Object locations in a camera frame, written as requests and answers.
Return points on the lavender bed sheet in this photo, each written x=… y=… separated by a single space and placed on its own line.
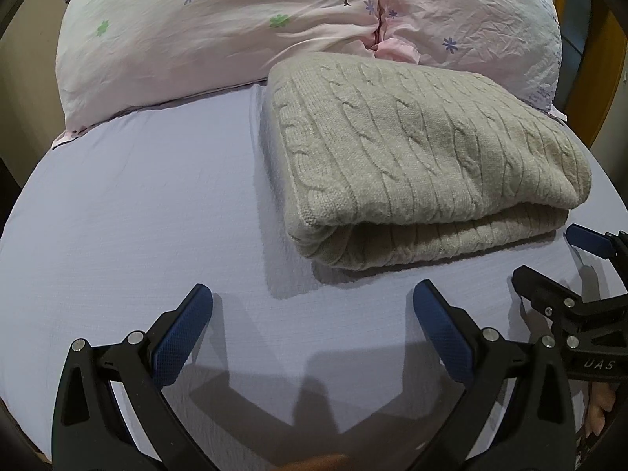
x=147 y=235

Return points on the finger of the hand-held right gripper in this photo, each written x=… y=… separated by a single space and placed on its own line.
x=549 y=299
x=588 y=240

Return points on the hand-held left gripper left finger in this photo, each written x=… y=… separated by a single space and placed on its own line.
x=179 y=338

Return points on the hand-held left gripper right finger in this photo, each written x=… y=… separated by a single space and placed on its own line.
x=444 y=333

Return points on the person's right hand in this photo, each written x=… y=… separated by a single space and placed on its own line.
x=601 y=407

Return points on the wooden bed frame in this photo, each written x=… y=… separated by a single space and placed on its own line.
x=606 y=59

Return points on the pink floral pillow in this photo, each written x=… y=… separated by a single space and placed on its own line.
x=221 y=34

